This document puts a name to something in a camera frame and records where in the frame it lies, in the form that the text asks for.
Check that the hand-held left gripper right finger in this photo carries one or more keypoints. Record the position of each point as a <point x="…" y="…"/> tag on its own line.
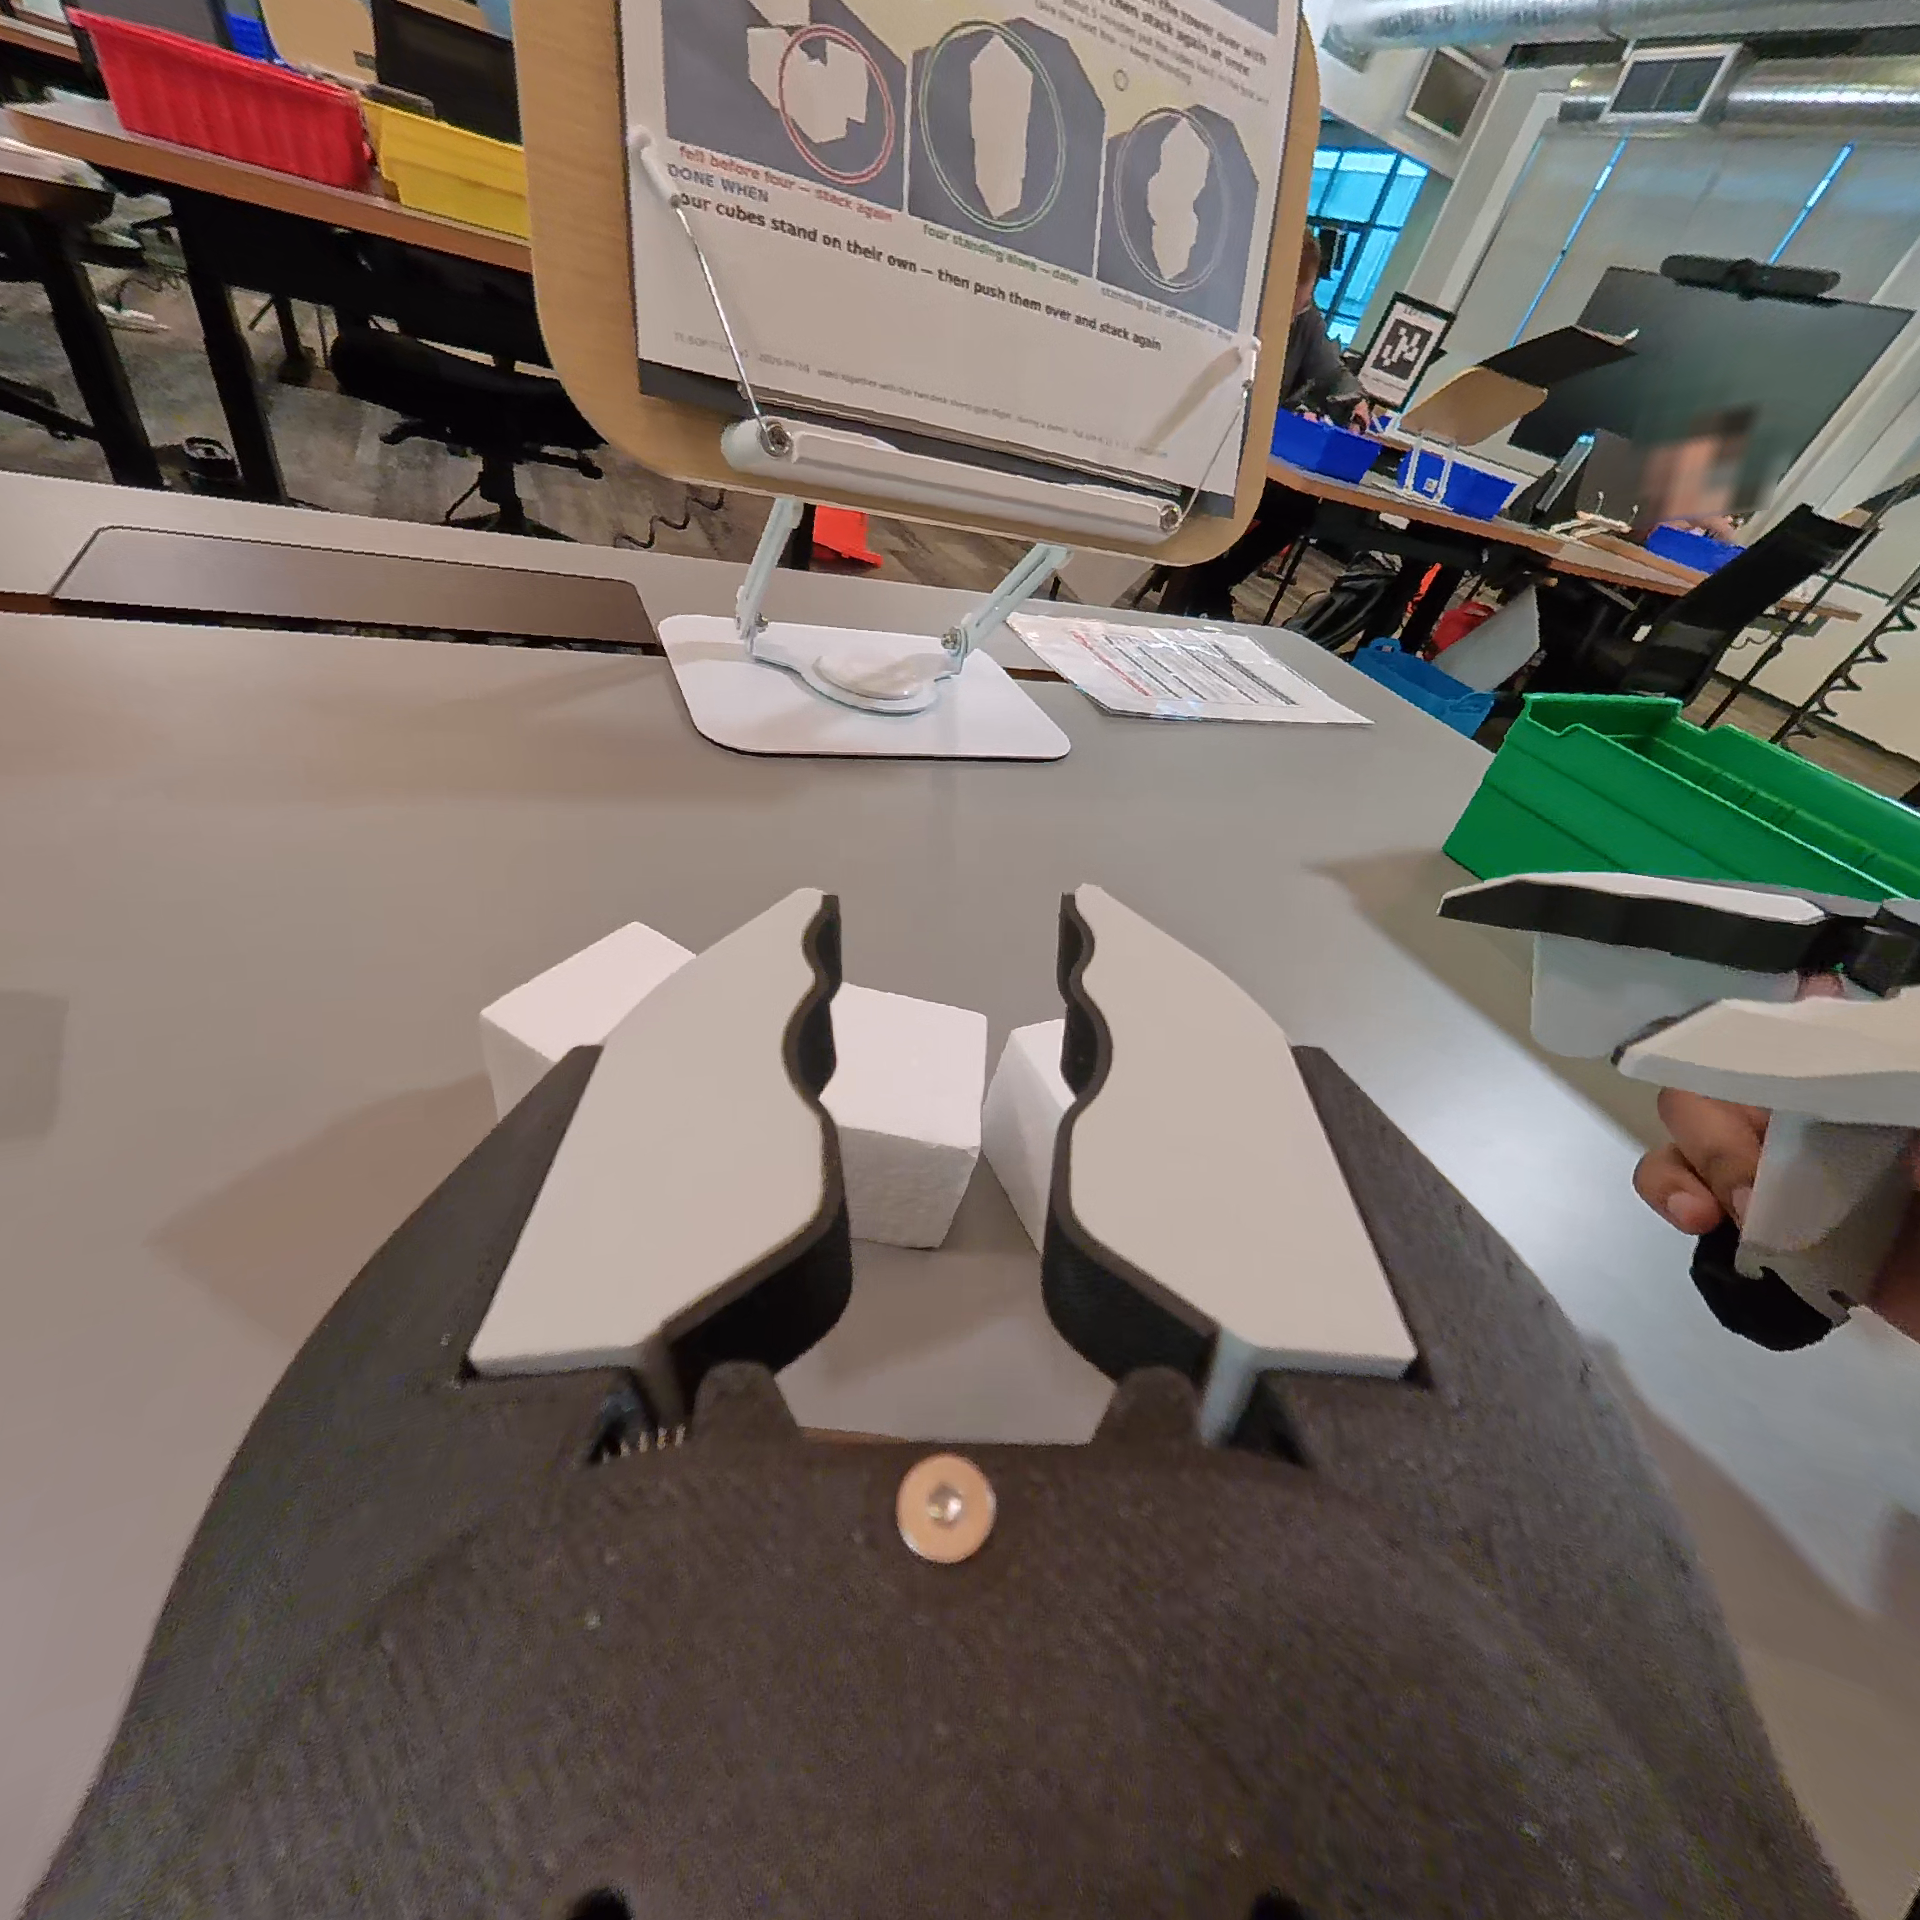
<point x="1231" y="1170"/>

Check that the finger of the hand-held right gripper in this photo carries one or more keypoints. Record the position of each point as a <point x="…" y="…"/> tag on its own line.
<point x="1800" y="1058"/>
<point x="1724" y="896"/>

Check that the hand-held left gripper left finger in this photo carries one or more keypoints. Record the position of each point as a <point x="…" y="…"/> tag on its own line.
<point x="645" y="1170"/>

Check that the white foam cube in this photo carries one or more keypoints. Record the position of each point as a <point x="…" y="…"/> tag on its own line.
<point x="908" y="1110"/>
<point x="1028" y="1110"/>
<point x="1636" y="996"/>
<point x="586" y="996"/>

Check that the green plastic bin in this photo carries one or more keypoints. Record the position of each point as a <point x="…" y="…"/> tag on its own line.
<point x="1589" y="810"/>

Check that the white foam board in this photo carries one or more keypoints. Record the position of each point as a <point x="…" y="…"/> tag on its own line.
<point x="1485" y="646"/>

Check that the person's right hand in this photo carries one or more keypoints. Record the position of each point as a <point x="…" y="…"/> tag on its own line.
<point x="1704" y="1162"/>

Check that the black office chair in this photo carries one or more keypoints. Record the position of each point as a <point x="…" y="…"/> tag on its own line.
<point x="451" y="388"/>
<point x="1724" y="615"/>

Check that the blue plastic bin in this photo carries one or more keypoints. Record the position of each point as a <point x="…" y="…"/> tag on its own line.
<point x="1478" y="487"/>
<point x="1424" y="694"/>
<point x="1694" y="551"/>
<point x="1328" y="447"/>

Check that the wooden desk with black legs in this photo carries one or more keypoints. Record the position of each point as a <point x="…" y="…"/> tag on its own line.
<point x="1560" y="546"/>
<point x="44" y="187"/>
<point x="224" y="201"/>

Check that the laminated paper sheet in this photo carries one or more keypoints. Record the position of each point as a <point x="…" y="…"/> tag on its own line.
<point x="1186" y="668"/>

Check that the black monitor screen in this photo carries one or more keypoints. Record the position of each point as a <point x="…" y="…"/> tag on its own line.
<point x="1724" y="346"/>

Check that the black webcam bar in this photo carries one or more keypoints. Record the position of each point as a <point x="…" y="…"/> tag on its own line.
<point x="1747" y="276"/>

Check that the black and white marker sign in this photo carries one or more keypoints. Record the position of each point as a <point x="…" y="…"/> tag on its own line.
<point x="1406" y="352"/>

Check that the orange traffic cone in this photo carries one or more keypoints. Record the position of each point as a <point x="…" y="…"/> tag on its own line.
<point x="848" y="540"/>

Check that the ceiling air vent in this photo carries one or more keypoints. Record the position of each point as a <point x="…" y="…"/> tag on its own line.
<point x="1445" y="89"/>
<point x="1676" y="82"/>

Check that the instruction sheet on stand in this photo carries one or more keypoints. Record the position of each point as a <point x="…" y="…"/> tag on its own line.
<point x="579" y="300"/>

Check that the printed instruction sheet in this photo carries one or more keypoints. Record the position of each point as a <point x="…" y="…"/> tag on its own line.
<point x="960" y="329"/>

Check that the yellow plastic bin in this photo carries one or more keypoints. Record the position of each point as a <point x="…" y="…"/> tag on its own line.
<point x="451" y="171"/>

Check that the red plastic bin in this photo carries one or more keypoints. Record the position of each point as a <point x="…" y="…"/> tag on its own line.
<point x="224" y="98"/>

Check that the thin silver ventilation duct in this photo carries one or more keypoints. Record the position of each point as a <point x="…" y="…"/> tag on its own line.
<point x="1830" y="108"/>

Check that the wide silver ventilation duct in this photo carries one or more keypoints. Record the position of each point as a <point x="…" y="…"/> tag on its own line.
<point x="1442" y="28"/>

